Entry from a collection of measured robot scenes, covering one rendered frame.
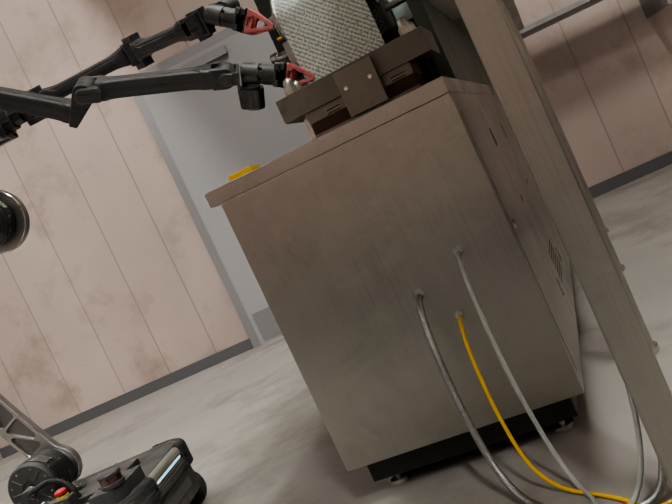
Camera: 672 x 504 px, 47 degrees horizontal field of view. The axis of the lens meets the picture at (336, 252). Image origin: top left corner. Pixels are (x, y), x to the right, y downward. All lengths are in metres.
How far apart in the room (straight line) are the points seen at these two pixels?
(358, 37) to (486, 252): 0.68
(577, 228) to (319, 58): 1.05
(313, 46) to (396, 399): 0.95
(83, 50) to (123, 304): 1.89
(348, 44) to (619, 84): 3.78
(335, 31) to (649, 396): 1.24
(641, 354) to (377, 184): 0.77
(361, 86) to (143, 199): 4.17
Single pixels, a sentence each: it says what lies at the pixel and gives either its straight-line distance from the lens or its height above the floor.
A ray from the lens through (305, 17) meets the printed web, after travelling 2.15.
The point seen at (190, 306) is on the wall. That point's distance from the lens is 5.90.
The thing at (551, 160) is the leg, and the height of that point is 0.66.
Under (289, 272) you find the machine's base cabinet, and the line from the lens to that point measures 1.93.
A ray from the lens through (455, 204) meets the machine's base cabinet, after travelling 1.81.
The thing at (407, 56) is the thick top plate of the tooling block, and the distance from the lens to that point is 1.87.
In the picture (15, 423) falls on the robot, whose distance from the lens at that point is 2.81.
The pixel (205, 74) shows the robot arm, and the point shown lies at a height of 1.20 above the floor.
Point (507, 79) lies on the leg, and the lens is 1.27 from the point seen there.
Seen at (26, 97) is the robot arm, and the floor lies 1.35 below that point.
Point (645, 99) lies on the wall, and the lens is 5.75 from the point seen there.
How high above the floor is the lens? 0.75
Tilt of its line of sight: 4 degrees down
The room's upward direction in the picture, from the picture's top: 25 degrees counter-clockwise
